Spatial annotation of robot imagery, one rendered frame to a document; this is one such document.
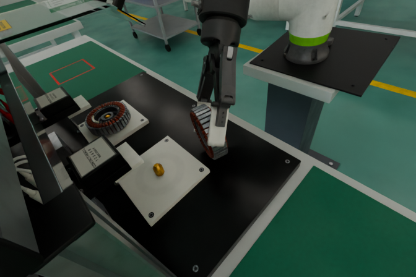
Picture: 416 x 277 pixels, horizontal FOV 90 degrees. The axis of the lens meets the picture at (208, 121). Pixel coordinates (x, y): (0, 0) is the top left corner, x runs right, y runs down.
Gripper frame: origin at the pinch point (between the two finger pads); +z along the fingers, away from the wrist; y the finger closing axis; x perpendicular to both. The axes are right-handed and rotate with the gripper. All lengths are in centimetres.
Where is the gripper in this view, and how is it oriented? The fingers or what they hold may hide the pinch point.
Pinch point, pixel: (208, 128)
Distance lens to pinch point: 42.3
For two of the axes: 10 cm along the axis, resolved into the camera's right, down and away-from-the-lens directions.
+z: -1.3, 9.8, 1.2
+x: 9.6, 0.9, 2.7
